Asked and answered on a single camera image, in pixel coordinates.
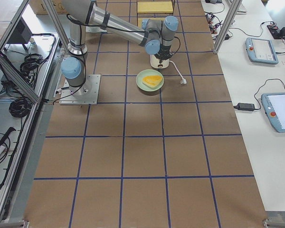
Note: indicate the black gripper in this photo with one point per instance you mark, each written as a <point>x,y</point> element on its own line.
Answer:
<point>163,51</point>

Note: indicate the white two-slot toaster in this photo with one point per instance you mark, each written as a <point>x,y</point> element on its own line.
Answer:
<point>158,64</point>

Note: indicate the light green round plate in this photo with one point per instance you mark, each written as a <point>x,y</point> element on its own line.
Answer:
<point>148,72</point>

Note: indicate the toasted triangular bread slice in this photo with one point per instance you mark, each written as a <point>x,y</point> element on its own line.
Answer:
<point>152,81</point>

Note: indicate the yellow foam block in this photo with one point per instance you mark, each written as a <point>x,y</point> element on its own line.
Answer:
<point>144,7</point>

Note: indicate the black power adapter brick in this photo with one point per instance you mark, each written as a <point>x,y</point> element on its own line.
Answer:
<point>245,107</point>

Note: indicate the upper blue teach pendant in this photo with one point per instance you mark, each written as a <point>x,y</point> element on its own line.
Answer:
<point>261,51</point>

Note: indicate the blue teach pendant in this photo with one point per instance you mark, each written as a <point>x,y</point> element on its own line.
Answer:
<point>274,106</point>
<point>261,51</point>

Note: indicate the lower blue teach pendant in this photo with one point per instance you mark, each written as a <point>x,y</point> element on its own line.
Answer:
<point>274,106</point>

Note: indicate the black monitor box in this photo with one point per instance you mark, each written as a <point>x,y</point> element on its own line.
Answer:
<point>21,34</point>

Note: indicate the aluminium frame post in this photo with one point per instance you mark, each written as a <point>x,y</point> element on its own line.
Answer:
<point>226,24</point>

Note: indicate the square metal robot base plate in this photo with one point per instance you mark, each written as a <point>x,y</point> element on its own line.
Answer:
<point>87,94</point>

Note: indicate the aluminium frame left rail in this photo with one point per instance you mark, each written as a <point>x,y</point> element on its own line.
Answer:
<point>18,138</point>

